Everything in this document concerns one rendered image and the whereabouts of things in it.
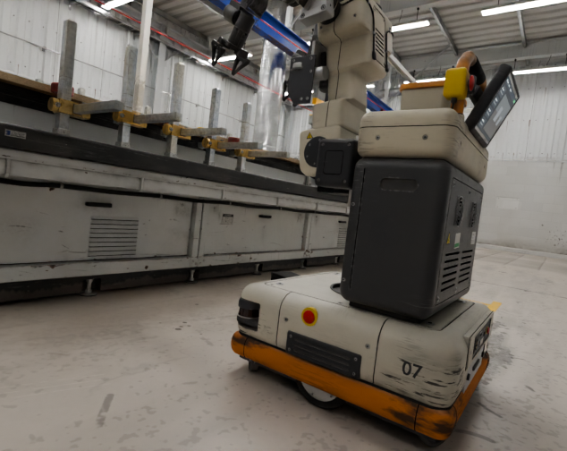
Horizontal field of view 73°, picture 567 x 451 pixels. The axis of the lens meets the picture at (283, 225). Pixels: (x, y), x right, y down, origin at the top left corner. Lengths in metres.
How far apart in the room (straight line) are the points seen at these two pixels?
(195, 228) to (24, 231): 0.89
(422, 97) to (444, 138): 0.25
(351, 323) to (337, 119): 0.65
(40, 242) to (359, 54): 1.49
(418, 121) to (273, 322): 0.67
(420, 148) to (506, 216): 10.88
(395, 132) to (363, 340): 0.53
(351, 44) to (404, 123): 0.46
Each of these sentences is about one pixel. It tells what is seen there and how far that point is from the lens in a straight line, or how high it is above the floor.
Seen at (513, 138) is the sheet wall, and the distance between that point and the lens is 12.11.
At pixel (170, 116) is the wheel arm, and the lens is 1.62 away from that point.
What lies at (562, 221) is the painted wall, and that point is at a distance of 11.79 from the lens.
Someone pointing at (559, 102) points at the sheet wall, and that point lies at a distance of 12.29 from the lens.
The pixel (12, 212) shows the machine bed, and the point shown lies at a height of 0.38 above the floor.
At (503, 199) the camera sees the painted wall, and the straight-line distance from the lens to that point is 11.89.
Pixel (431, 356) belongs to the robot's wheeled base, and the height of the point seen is 0.24.
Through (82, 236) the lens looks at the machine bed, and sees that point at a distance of 2.02.
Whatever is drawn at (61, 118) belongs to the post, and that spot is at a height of 0.76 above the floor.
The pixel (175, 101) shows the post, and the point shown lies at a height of 0.96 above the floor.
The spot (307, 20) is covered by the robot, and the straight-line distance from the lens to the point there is 1.33.
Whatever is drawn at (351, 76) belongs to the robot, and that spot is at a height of 0.99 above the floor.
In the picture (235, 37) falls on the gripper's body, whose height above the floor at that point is 1.10.
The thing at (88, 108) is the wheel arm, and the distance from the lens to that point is 1.60.
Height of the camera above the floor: 0.54
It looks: 3 degrees down
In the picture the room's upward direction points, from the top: 7 degrees clockwise
